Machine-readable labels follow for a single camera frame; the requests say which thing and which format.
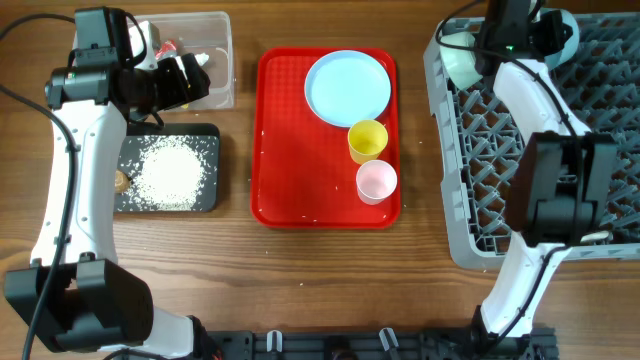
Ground light blue bowl with food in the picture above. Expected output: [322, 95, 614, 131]
[545, 9, 580, 70]

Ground red snack wrapper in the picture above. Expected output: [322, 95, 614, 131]
[155, 39, 178, 61]

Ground white paper napkin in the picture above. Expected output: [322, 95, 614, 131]
[174, 53, 209, 76]

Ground pile of white rice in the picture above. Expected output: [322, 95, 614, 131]
[117, 135, 215, 212]

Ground brown food scrap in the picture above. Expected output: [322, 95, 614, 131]
[115, 170, 131, 194]

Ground light blue plate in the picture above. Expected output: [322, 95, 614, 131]
[304, 50, 392, 128]

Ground yellow plastic cup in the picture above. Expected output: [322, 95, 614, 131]
[347, 120, 389, 164]

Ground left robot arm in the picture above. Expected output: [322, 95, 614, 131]
[4, 7, 223, 359]

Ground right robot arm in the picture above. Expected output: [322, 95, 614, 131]
[474, 1, 616, 352]

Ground black waste tray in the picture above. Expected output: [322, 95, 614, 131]
[114, 123, 221, 213]

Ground clear plastic waste bin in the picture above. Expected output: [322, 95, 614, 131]
[136, 11, 235, 112]

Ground grey dishwasher rack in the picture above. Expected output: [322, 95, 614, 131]
[423, 13, 639, 269]

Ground spoon in rack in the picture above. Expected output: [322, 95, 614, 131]
[580, 231, 611, 244]

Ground red serving tray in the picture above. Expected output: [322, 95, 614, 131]
[250, 47, 402, 229]

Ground pink plastic cup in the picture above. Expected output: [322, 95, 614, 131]
[356, 160, 398, 205]

